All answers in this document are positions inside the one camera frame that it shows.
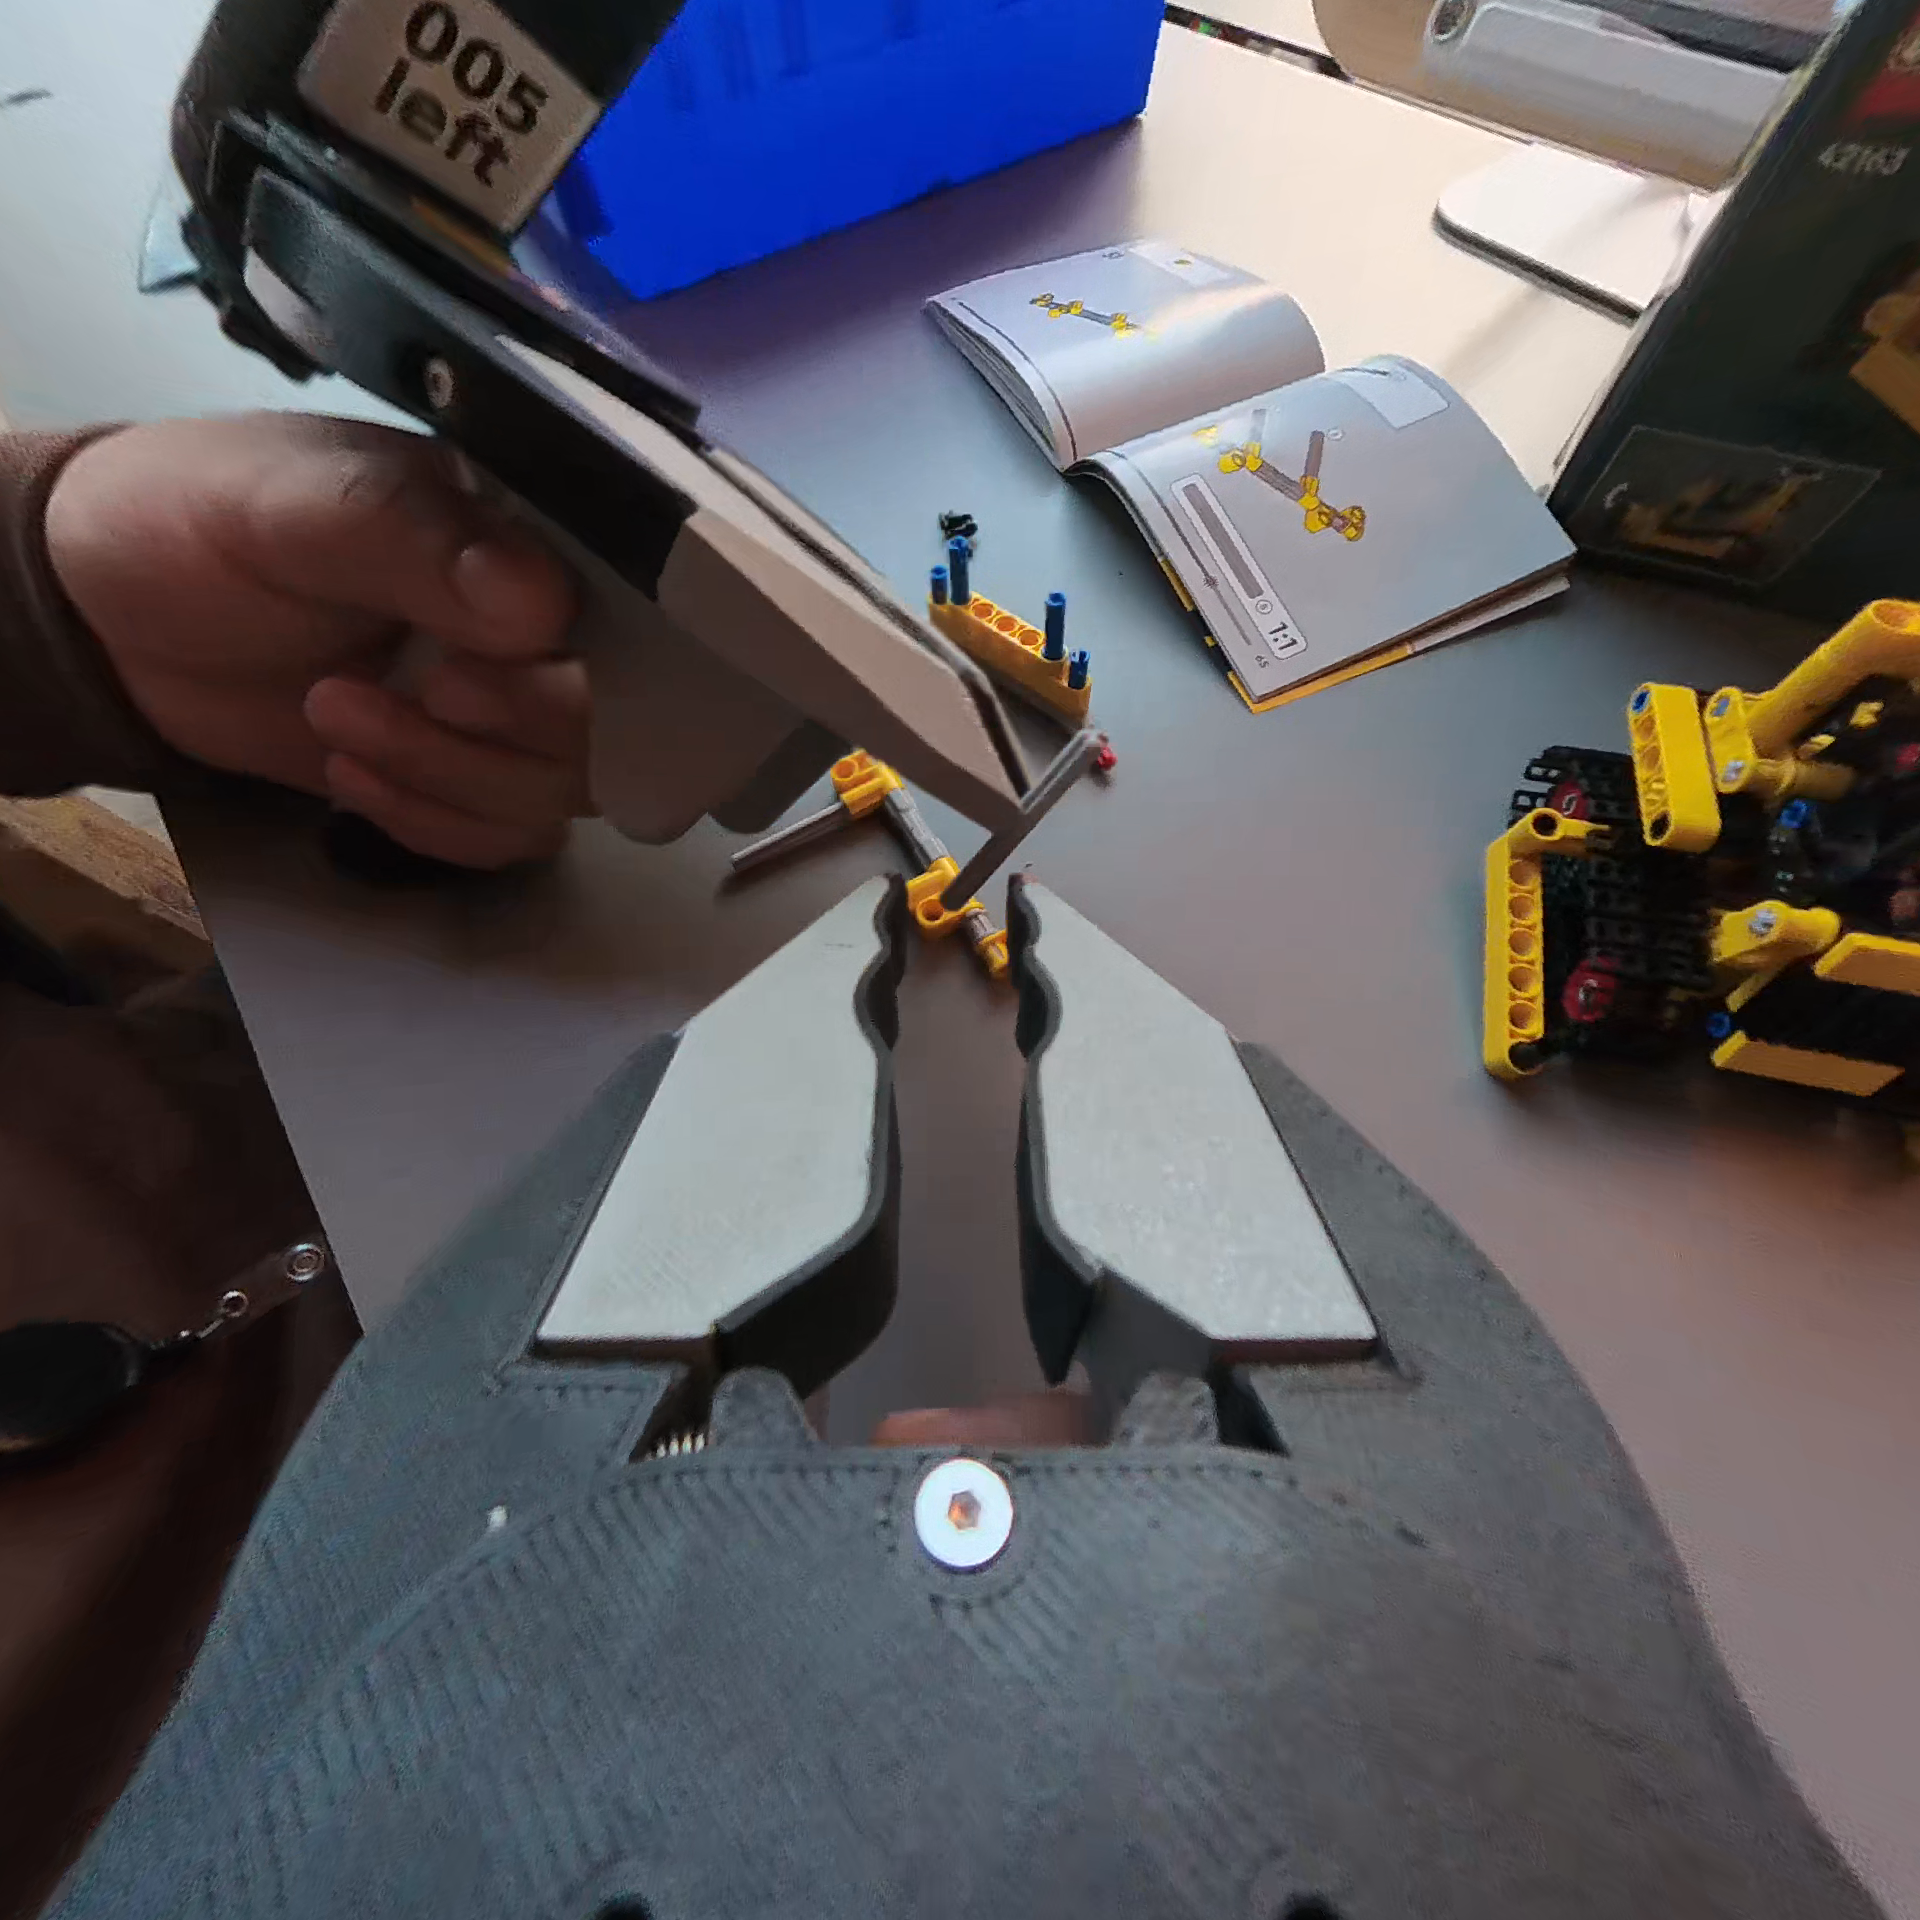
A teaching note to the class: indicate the blue plastic bin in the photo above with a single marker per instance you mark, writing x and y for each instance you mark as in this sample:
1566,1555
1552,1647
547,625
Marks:
898,106

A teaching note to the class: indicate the yellow black lego bulldozer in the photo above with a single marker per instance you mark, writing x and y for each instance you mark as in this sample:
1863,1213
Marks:
1649,899

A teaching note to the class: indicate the grey axle yellow connector assembly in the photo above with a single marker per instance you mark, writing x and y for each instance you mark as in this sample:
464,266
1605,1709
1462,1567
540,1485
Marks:
938,891

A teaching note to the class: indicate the person's left forearm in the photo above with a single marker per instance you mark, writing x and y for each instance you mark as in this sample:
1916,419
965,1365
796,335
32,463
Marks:
44,672

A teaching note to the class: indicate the white monitor stand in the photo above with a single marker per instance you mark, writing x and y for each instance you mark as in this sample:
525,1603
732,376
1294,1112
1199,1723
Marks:
1592,90

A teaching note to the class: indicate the open instruction booklet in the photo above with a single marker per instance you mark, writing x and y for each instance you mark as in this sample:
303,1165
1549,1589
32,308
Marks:
1397,495

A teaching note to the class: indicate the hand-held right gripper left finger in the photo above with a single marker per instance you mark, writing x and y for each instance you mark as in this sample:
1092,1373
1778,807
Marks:
749,1141

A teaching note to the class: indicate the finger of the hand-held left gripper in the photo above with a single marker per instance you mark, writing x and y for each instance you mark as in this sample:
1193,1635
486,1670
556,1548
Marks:
842,659

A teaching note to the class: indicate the person's left hand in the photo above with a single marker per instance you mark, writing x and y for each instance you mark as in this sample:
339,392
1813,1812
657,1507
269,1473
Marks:
303,570

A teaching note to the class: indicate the dark lego set box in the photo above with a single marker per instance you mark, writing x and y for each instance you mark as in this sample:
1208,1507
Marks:
1771,376

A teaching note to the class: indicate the yellow lego beam blue pins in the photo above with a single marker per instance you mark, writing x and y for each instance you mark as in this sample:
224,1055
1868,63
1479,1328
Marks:
1003,632

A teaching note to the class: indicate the grey lego axle red ends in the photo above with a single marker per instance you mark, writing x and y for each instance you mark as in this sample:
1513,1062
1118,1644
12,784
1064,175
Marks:
998,842

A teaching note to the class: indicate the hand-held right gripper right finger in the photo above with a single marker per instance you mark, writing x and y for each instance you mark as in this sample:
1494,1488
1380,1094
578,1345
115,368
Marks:
1188,1154

